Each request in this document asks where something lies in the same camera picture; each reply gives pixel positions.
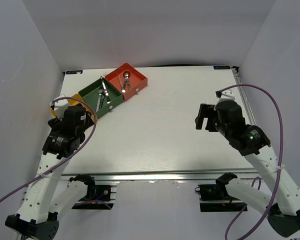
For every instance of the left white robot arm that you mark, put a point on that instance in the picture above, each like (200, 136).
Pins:
(39, 215)

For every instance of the aluminium table frame rail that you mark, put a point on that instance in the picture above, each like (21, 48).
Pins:
(174, 176)

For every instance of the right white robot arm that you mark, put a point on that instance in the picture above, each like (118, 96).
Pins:
(282, 207)

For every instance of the pink handled spoon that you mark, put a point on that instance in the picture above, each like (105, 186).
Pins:
(120, 82)

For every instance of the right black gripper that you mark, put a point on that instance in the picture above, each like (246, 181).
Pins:
(206, 111)

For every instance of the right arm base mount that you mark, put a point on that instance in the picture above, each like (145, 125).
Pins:
(213, 198)

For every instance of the green tray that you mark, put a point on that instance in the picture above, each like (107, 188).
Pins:
(90, 95)

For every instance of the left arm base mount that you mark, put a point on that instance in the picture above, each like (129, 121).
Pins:
(98, 196)

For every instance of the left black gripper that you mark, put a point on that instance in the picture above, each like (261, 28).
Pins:
(56, 123)

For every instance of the silver fork bent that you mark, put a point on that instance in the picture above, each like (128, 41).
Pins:
(108, 100)

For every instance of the yellow tray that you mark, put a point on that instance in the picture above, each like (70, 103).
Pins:
(73, 101)

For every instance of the red tray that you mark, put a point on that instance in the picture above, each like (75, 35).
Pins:
(137, 80)

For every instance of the pink handled fork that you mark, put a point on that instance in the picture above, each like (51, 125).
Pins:
(100, 93)

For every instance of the green handled spoon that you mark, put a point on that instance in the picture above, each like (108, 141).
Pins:
(128, 84)

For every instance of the blue table label sticker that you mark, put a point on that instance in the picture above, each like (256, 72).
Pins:
(221, 67)

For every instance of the silver fork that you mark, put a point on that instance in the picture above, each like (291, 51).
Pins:
(103, 85)

